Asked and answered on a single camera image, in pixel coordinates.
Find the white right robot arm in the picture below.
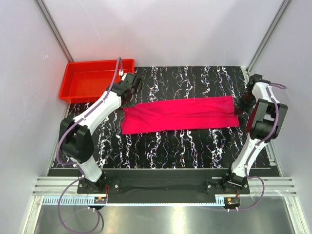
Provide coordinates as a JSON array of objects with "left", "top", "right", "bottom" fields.
[{"left": 219, "top": 74, "right": 288, "bottom": 194}]

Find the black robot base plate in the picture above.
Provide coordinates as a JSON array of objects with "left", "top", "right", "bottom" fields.
[{"left": 78, "top": 169, "right": 250, "bottom": 205}]

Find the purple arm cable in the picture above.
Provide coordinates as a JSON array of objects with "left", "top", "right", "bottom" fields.
[
  {"left": 229, "top": 82, "right": 288, "bottom": 212},
  {"left": 56, "top": 57, "right": 124, "bottom": 232}
]

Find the orange connector board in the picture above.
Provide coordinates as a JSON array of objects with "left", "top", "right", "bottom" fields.
[
  {"left": 94, "top": 196, "right": 107, "bottom": 204},
  {"left": 225, "top": 197, "right": 240, "bottom": 206}
]

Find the right orange connector board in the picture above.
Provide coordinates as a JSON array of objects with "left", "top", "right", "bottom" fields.
[{"left": 225, "top": 197, "right": 240, "bottom": 206}]

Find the left orange connector board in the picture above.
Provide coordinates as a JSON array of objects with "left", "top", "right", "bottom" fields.
[{"left": 94, "top": 196, "right": 107, "bottom": 204}]

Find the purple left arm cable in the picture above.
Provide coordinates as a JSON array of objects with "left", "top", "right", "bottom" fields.
[{"left": 56, "top": 57, "right": 124, "bottom": 232}]

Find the black marbled table mat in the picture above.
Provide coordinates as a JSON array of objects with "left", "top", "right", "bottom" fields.
[{"left": 52, "top": 65, "right": 273, "bottom": 169}]

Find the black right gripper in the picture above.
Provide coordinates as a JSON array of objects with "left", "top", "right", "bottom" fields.
[{"left": 234, "top": 92, "right": 256, "bottom": 116}]

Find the white slotted cable duct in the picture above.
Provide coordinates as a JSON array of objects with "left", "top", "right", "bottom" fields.
[{"left": 43, "top": 195, "right": 225, "bottom": 207}]

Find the pink t shirt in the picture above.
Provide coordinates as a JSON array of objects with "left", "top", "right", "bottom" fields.
[{"left": 121, "top": 96, "right": 239, "bottom": 135}]

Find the aluminium frame rail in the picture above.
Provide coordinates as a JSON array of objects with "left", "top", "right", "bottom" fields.
[{"left": 31, "top": 176, "right": 298, "bottom": 195}]

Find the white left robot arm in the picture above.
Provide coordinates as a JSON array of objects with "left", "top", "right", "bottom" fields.
[{"left": 56, "top": 73, "right": 142, "bottom": 193}]

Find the red plastic bin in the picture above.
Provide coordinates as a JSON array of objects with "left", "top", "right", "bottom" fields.
[{"left": 58, "top": 58, "right": 136, "bottom": 104}]

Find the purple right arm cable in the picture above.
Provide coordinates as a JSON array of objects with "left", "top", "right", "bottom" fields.
[{"left": 229, "top": 82, "right": 288, "bottom": 212}]

